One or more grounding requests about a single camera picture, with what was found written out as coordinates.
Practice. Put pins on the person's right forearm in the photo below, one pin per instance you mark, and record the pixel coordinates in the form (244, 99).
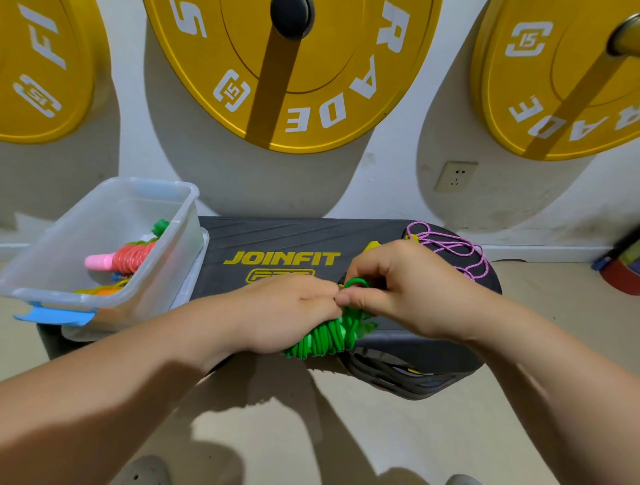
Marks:
(570, 400)

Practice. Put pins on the blue plastic piece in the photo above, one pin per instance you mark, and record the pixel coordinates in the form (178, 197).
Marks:
(55, 315)

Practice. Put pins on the black plate peg cap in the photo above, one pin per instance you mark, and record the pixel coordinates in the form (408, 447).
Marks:
(292, 15)

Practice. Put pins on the person's left hand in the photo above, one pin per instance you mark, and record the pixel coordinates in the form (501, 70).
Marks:
(275, 312)

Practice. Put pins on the clear plastic storage bin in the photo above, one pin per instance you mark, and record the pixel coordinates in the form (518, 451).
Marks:
(70, 240)

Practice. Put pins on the person's left grey shoe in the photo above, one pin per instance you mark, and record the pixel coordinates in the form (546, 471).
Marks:
(140, 472)

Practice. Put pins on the white wall socket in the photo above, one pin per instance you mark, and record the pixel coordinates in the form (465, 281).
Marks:
(456, 177)

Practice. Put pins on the person's right hand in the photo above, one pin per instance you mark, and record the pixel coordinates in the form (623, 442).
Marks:
(415, 285)

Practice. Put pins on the black aerobic step platform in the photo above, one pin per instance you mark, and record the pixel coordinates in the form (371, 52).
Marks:
(250, 240)

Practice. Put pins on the red fire extinguisher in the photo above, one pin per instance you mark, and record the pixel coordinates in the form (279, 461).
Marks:
(620, 265)

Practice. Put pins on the large yellow weight plate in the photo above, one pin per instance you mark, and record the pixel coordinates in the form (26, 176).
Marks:
(345, 85)

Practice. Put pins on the translucent plastic lid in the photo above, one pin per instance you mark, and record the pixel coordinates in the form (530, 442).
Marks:
(198, 275)

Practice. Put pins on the person's left forearm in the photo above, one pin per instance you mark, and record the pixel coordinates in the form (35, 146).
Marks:
(95, 400)

